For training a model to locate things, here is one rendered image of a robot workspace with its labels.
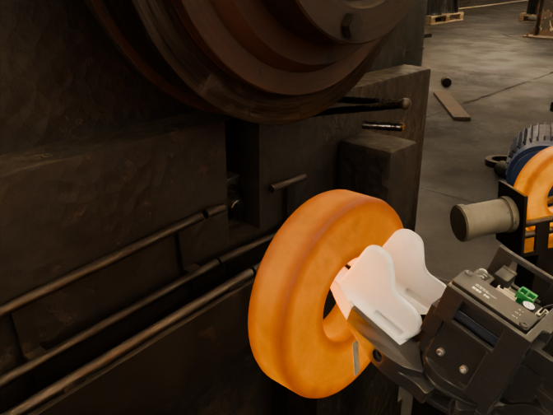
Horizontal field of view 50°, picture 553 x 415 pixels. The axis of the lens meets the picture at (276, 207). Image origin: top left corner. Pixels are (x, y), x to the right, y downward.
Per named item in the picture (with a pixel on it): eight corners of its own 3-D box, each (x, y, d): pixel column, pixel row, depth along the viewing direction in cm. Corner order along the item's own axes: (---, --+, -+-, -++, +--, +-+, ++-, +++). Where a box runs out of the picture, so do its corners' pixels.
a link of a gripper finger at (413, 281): (369, 191, 43) (478, 261, 39) (346, 253, 47) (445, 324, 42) (343, 202, 41) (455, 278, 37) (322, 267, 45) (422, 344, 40)
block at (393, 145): (327, 273, 101) (333, 137, 92) (355, 257, 106) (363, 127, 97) (380, 296, 94) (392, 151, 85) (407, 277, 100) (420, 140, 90)
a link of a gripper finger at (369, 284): (342, 202, 41) (455, 278, 37) (322, 267, 45) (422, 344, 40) (314, 215, 39) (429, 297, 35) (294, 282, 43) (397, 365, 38)
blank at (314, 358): (229, 243, 37) (267, 258, 35) (372, 157, 47) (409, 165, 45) (259, 421, 44) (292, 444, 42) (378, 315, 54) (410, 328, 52)
